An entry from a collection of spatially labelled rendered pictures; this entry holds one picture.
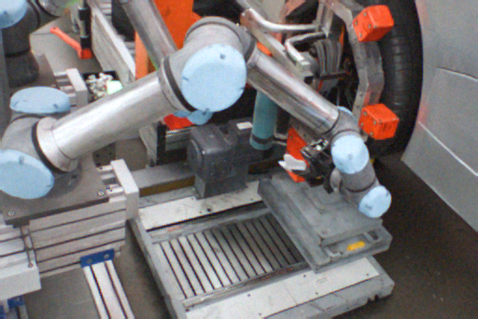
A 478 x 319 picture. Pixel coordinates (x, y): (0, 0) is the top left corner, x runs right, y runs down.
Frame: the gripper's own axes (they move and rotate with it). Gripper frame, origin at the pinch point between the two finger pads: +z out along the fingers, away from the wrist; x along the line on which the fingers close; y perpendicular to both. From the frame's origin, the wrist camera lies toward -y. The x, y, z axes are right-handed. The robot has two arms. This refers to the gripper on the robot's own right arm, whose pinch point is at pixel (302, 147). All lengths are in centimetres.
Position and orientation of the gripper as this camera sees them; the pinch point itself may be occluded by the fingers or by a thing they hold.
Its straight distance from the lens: 155.6
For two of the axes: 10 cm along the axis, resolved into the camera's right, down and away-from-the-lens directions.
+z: -5.0, -3.9, 7.7
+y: -3.5, -7.2, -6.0
